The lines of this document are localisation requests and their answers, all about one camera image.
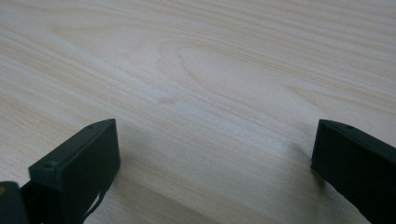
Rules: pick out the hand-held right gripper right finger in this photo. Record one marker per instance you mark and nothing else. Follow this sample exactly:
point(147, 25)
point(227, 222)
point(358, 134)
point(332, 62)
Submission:
point(355, 161)

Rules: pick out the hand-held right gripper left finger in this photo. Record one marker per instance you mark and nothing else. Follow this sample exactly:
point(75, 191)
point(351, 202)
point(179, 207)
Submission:
point(81, 168)

